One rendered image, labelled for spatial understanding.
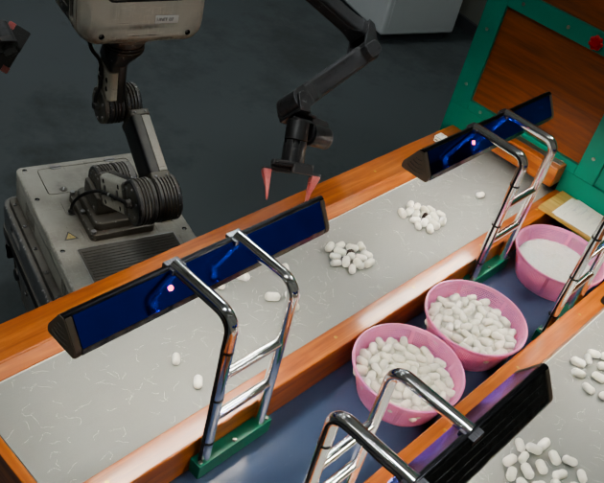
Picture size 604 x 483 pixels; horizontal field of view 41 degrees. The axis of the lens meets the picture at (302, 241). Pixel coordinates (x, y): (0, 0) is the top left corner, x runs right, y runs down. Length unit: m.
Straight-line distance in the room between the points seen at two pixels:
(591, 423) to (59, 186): 1.69
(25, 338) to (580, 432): 1.24
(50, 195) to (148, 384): 1.03
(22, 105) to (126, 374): 2.36
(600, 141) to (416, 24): 2.80
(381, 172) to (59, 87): 2.06
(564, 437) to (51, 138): 2.57
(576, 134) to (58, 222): 1.59
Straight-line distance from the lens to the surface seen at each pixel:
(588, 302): 2.30
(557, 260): 2.45
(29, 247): 2.62
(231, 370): 1.48
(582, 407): 2.04
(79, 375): 1.75
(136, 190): 2.14
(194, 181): 3.54
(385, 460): 1.24
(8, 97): 4.00
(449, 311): 2.09
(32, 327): 1.80
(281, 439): 1.78
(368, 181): 2.40
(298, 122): 1.98
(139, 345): 1.81
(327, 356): 1.84
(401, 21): 5.15
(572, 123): 2.64
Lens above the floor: 2.08
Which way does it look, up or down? 38 degrees down
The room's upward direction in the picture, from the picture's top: 15 degrees clockwise
